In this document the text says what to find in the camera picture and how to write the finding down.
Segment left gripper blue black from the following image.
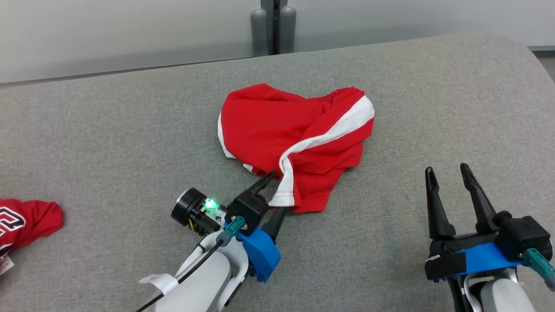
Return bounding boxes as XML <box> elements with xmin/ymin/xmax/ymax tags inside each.
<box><xmin>171</xmin><ymin>171</ymin><xmax>287</xmax><ymax>284</ymax></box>

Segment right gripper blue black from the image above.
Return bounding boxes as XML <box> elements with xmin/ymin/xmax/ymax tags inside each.
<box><xmin>424</xmin><ymin>163</ymin><xmax>527</xmax><ymax>282</ymax></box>

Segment red shorts with white stripe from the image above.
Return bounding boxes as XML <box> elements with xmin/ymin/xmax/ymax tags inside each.
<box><xmin>217</xmin><ymin>83</ymin><xmax>375</xmax><ymax>214</ymax></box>

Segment red Bulls basketball jersey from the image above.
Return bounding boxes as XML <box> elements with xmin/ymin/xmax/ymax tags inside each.
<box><xmin>0</xmin><ymin>198</ymin><xmax>65</xmax><ymax>276</ymax></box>

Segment left arm teal cable connector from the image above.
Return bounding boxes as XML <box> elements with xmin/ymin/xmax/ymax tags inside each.
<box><xmin>215</xmin><ymin>217</ymin><xmax>248</xmax><ymax>247</ymax></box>

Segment arm teal cable connector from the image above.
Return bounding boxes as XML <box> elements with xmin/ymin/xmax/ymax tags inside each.
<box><xmin>215</xmin><ymin>217</ymin><xmax>248</xmax><ymax>247</ymax></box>
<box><xmin>522</xmin><ymin>248</ymin><xmax>555</xmax><ymax>291</ymax></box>

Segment right arm teal cable connector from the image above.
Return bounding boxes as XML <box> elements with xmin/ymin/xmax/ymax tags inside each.
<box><xmin>522</xmin><ymin>248</ymin><xmax>555</xmax><ymax>291</ymax></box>

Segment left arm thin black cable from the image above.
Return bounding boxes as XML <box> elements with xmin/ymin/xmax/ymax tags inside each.
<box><xmin>136</xmin><ymin>240</ymin><xmax>224</xmax><ymax>312</ymax></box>

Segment grey rounded post cap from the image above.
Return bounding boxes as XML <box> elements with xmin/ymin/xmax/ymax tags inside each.
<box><xmin>280</xmin><ymin>6</ymin><xmax>297</xmax><ymax>54</ymax></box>
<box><xmin>251</xmin><ymin>8</ymin><xmax>268</xmax><ymax>57</ymax></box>

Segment grey partition post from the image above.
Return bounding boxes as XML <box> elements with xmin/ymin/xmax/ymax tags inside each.
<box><xmin>260</xmin><ymin>0</ymin><xmax>289</xmax><ymax>55</ymax></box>

